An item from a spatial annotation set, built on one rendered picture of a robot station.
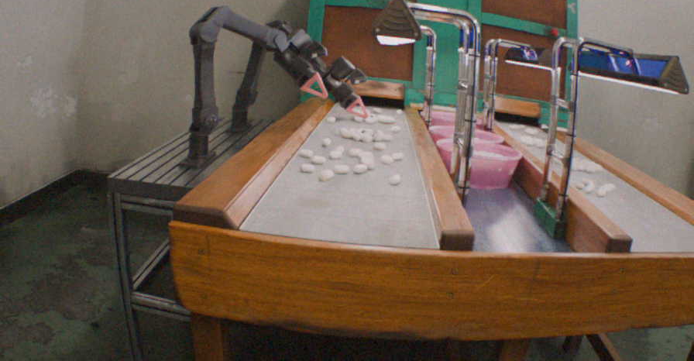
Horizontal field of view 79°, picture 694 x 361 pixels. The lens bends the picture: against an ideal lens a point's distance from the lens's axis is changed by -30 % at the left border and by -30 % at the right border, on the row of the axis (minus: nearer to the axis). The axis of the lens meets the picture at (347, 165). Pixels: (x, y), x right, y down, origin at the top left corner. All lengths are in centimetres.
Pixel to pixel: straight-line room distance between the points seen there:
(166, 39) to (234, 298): 284
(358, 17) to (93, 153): 217
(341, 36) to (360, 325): 191
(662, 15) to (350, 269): 355
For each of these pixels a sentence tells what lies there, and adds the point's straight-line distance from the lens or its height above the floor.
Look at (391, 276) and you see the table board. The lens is 85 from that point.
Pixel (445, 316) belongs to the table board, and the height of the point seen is 63.
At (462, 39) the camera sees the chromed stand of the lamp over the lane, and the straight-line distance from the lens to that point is 125.
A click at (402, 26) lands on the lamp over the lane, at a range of 87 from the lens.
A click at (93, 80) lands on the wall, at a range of 389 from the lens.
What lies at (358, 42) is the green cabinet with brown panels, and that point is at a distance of 264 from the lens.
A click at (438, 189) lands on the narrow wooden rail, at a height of 76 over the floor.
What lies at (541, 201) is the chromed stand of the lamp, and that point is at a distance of 134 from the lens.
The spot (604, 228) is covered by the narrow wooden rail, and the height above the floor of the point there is 76.
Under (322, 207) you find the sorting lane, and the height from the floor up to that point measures 74.
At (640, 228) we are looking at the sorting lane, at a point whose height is 74.
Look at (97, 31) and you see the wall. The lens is 388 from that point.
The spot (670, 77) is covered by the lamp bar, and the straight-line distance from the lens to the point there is 104.
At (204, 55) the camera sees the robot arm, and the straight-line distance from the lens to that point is 160.
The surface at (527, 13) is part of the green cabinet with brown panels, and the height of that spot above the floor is 131.
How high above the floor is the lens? 102
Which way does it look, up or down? 12 degrees down
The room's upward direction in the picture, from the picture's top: 5 degrees clockwise
